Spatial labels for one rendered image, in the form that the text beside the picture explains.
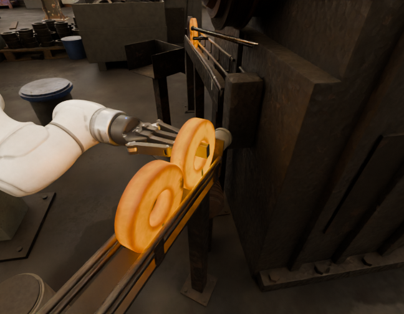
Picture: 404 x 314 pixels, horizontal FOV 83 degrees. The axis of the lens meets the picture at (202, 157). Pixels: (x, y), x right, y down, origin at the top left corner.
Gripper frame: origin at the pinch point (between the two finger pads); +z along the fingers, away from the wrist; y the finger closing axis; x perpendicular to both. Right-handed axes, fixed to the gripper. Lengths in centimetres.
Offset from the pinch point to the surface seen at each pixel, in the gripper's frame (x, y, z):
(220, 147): -4.4, -7.8, 3.1
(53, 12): -25, -418, -622
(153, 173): 5.9, 15.4, 1.6
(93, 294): -8.2, 29.9, -2.1
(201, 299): -73, 4, 0
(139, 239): -2.2, 21.9, 1.8
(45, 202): -67, -2, -100
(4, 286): -20.8, 35.1, -28.7
